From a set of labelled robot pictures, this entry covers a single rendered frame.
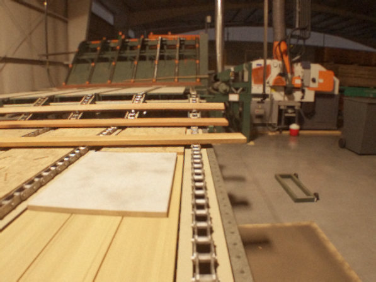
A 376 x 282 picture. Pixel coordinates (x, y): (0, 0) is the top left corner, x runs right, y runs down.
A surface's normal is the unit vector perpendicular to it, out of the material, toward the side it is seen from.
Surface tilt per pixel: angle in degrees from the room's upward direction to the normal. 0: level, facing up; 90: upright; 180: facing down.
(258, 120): 90
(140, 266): 0
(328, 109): 90
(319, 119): 90
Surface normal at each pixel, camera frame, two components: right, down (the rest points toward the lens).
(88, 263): 0.00, -0.97
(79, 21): -0.01, 0.24
